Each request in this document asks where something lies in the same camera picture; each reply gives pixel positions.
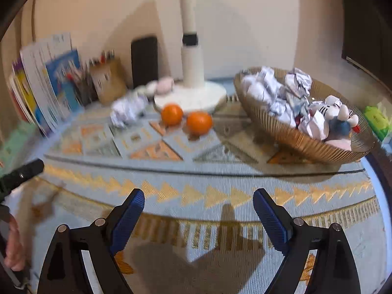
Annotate three-ball dango plush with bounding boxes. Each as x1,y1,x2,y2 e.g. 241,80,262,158
324,138,352,151

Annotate paper ball top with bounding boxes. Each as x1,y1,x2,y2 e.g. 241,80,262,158
110,94,149,128

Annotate Hello Kitty plush toy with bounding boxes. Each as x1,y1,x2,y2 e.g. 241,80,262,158
309,95,360,142

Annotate orange fruit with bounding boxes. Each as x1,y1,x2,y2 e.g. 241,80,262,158
161,104,183,127
186,111,213,136

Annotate paper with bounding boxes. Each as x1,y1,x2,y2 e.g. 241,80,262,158
241,66,324,141

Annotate person's left hand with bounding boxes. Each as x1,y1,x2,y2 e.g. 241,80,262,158
4,214,25,271

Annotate flat green books stack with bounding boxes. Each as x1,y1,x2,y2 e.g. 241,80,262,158
1,122,39,175

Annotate upright blue white books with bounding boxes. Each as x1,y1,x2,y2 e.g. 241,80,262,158
13,33,82,135

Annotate black mesh pen holder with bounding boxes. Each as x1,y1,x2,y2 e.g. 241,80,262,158
67,72,98,107

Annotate patterned blue table mat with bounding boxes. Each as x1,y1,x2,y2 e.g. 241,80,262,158
18,88,391,293

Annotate brown paper pen holder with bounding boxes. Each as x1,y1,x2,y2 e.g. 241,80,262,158
90,59,128,106

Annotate amber ribbed glass bowl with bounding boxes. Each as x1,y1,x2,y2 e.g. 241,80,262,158
234,66,375,164

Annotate green tissue box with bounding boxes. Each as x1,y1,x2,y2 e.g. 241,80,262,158
363,102,391,143

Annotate black smartphone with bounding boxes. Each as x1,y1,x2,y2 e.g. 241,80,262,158
131,35,159,88

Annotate white desk lamp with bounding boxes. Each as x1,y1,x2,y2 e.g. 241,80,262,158
154,0,227,115

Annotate black wall television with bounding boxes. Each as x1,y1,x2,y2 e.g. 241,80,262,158
342,0,391,90

